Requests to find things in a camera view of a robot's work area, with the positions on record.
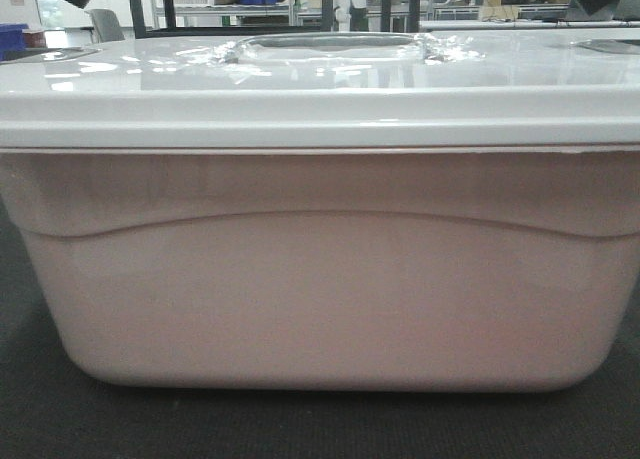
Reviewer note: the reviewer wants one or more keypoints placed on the white lidded storage bin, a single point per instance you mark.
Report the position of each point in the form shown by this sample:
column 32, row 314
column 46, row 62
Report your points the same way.
column 331, row 211

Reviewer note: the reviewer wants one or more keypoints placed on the grey office chair background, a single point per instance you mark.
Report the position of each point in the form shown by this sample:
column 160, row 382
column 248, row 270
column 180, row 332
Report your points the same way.
column 106, row 26

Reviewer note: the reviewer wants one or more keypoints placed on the blue plastic crate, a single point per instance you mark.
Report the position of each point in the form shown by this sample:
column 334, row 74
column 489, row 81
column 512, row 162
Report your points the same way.
column 12, row 38

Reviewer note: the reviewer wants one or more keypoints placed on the black metal shelf frame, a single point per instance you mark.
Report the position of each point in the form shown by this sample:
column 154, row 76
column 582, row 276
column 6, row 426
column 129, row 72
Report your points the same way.
column 257, row 17

